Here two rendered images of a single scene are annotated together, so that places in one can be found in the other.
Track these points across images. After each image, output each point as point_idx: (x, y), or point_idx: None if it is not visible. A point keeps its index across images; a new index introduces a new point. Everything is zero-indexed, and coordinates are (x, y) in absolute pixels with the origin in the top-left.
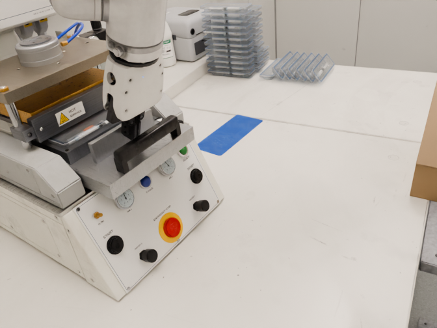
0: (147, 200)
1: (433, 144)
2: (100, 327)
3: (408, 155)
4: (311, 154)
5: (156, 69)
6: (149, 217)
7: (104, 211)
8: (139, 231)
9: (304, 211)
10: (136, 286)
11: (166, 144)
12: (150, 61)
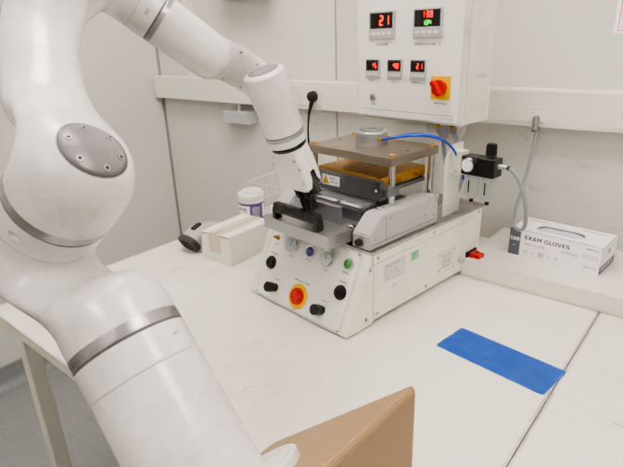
0: (302, 263)
1: (278, 445)
2: (236, 285)
3: None
4: (420, 422)
5: (290, 162)
6: (295, 273)
7: (283, 240)
8: (285, 272)
9: (298, 387)
10: (261, 296)
11: (304, 228)
12: (275, 151)
